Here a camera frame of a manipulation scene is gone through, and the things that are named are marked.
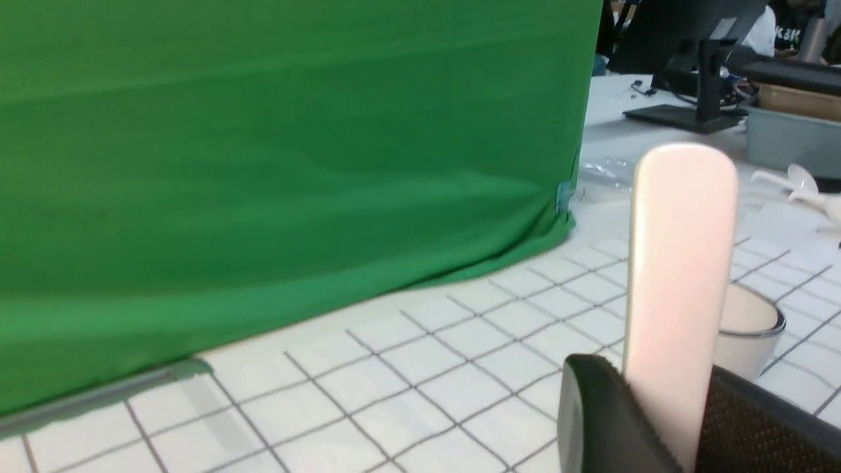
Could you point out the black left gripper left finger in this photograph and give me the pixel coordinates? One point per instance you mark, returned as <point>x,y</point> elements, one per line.
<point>601,428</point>

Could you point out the black textured left gripper right finger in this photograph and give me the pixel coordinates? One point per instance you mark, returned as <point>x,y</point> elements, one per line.
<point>749,429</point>

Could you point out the white ceramic spoon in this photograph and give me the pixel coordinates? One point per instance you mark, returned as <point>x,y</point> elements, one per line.
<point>683,217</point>

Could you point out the black-rimmed white cup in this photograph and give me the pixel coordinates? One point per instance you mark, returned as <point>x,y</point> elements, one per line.
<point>750,330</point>

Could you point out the white grid tablecloth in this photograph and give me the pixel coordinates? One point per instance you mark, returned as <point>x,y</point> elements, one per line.
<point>458,378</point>

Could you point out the grey plastic bin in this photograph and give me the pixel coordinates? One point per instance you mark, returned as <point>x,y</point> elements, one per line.
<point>776,140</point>

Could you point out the black monitor with stand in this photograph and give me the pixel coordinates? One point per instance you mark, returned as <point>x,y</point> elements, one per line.
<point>680,41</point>

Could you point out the green backdrop cloth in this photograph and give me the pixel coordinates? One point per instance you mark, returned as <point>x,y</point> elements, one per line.
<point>178,175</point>

